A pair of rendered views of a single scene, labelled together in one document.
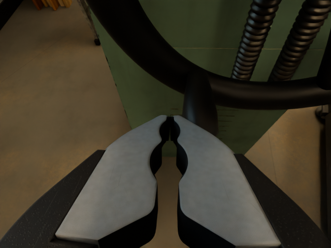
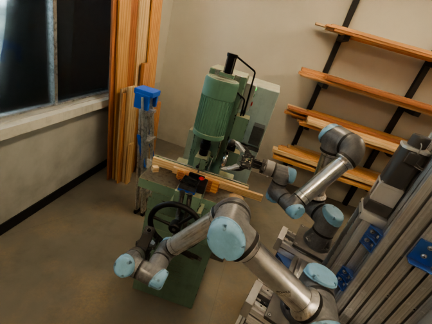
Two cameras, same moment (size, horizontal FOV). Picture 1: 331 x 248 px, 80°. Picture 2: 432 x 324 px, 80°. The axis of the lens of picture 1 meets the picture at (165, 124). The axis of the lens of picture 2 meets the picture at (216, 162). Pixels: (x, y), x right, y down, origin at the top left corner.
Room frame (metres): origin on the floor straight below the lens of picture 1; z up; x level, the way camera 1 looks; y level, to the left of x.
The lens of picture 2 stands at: (-0.88, -0.20, 1.70)
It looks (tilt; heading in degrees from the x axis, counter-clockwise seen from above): 26 degrees down; 0
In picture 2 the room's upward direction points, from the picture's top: 16 degrees clockwise
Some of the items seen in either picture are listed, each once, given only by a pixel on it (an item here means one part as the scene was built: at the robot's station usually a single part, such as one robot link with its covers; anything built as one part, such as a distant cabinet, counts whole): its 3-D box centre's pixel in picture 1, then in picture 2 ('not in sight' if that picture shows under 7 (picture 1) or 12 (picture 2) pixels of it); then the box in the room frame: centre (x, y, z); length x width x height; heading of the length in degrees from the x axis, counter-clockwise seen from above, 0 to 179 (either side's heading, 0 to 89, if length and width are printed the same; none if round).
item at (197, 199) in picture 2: not in sight; (189, 195); (0.26, -0.11, 0.91); 0.15 x 0.14 x 0.09; 87
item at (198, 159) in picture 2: not in sight; (202, 160); (0.48, -0.12, 1.03); 0.14 x 0.07 x 0.09; 177
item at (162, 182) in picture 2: not in sight; (191, 193); (0.35, -0.12, 0.87); 0.61 x 0.30 x 0.06; 87
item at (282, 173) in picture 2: not in sight; (283, 173); (0.26, -0.53, 1.19); 0.11 x 0.08 x 0.09; 87
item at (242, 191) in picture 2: not in sight; (216, 183); (0.45, -0.24, 0.92); 0.55 x 0.02 x 0.04; 87
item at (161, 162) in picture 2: not in sight; (199, 175); (0.48, -0.13, 0.92); 0.60 x 0.02 x 0.05; 87
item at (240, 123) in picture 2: not in sight; (240, 127); (0.66, -0.28, 1.22); 0.09 x 0.08 x 0.15; 177
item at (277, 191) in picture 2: not in sight; (277, 192); (0.24, -0.53, 1.09); 0.11 x 0.08 x 0.11; 31
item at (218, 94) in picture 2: not in sight; (215, 108); (0.46, -0.11, 1.35); 0.18 x 0.18 x 0.31
